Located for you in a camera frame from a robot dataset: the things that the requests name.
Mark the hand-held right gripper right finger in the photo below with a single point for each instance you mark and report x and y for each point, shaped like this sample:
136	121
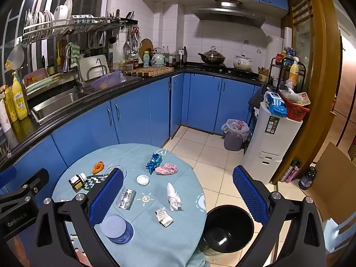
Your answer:
250	197

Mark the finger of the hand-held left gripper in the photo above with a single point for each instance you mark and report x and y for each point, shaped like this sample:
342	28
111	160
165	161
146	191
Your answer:
37	179
7	176

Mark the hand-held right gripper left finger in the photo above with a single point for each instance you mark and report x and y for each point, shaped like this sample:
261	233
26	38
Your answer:
107	197

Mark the silver blister pack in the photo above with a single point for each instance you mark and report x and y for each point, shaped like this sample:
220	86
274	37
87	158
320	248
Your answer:
126	199

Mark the black trash bin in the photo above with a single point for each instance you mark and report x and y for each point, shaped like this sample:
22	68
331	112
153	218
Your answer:
242	228

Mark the orange wrapper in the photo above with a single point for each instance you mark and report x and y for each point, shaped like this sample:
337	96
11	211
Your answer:
98	167

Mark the brown medicine bottle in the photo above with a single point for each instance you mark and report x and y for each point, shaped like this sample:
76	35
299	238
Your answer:
77	183

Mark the blue foil candy wrapper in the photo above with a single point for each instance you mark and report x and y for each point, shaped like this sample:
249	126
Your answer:
153	163

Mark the printed paper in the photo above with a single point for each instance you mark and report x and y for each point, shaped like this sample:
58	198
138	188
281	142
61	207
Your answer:
164	217

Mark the pink wrapper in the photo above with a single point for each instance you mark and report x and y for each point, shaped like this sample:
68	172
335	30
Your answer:
167	169

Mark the white tissue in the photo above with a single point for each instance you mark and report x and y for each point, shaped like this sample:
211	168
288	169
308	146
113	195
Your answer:
173	199

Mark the black spray can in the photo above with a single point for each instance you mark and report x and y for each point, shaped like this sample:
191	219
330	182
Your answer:
286	171

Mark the purple spray can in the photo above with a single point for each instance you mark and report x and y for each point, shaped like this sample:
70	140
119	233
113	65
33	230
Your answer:
294	172

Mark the purple waste bin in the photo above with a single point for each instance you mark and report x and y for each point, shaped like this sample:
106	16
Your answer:
233	143

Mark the white squeeze bottle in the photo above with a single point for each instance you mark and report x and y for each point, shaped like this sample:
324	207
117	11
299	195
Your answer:
4	119

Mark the dark blue jar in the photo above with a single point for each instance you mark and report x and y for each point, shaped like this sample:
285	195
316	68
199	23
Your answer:
307	180

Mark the light blue printed tablecloth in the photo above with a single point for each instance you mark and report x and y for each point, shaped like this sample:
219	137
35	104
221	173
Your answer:
155	242

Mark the small yellow bottle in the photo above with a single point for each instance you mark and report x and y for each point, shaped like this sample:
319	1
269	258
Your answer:
9	105

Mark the white bin liner bag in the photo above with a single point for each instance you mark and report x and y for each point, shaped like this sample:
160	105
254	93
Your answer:
236	125

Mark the large yellow bottle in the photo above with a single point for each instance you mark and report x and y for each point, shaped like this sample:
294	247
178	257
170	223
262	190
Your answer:
19	100

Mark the steel sink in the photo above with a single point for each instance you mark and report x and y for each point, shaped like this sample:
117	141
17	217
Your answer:
61	100

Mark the blue lower cabinets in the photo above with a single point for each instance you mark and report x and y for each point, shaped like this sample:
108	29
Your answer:
133	116

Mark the brown cardboard sheet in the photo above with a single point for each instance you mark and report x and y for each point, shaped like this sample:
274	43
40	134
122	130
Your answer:
333	178

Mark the dark hanging bag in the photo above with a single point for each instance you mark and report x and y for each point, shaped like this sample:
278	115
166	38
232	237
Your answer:
257	103

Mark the blue plastic packet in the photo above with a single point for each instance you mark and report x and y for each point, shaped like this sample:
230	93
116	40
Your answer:
275	104

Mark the red plastic basket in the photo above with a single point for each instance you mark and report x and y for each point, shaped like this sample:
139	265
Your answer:
294	111

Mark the wrapped food packets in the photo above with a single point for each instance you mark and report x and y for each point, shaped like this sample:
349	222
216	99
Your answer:
294	96

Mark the purple plastic basket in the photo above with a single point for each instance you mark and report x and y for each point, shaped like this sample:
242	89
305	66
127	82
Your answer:
107	82

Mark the white cutting board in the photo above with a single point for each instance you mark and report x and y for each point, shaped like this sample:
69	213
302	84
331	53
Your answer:
86	66

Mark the yellow zigzag-edged container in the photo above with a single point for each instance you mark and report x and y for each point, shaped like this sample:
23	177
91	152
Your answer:
263	75

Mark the green striped cloth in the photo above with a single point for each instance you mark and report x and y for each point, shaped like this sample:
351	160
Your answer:
74	55

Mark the gas stove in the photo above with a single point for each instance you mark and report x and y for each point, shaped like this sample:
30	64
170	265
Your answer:
228	69

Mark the chrome faucet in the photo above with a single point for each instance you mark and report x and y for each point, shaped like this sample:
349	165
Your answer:
68	52

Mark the yellow spray bottle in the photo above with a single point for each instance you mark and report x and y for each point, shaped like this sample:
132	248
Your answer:
294	73

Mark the wooden block board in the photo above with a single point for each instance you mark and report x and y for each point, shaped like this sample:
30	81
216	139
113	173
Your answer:
150	71

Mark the small counter jars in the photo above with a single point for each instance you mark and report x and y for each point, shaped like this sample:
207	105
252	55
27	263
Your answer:
129	65

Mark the black metal shelf rack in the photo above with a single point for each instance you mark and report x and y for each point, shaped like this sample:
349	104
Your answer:
274	65

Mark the white ceramic pot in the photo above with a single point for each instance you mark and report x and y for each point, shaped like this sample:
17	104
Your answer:
242	63

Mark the white bottle yellow cap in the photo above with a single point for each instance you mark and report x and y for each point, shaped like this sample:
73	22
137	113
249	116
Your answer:
146	60

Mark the rose metallic refrigerator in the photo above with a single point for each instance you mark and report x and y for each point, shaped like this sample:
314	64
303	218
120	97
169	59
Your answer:
345	89

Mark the wok with glass lid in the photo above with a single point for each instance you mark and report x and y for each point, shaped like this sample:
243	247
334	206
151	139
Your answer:
212	57

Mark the mint green kettle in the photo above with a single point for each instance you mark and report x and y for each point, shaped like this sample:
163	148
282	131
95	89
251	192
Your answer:
158	60

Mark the metal dish rack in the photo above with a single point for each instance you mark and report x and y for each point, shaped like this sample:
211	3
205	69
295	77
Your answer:
55	27

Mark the row of condiment bottles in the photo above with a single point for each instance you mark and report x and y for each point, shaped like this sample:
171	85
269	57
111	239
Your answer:
180	58

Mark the round wooden cutting board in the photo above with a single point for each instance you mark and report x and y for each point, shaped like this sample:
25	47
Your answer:
145	46

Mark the hanging kitchen utensils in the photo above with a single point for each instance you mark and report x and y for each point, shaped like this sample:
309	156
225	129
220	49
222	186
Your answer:
132	43

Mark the white paper towel roll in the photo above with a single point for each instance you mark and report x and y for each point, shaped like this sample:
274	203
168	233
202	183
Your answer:
288	39

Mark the stacked patterned bowls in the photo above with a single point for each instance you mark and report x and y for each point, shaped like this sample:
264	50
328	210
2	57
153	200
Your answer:
82	19

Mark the row of white plates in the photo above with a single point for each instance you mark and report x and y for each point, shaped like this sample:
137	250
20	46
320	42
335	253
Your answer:
61	12

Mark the steel range hood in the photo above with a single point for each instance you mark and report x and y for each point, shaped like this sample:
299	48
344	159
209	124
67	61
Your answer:
230	14

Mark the wooden door frame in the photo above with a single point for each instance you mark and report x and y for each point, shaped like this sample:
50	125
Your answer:
319	89

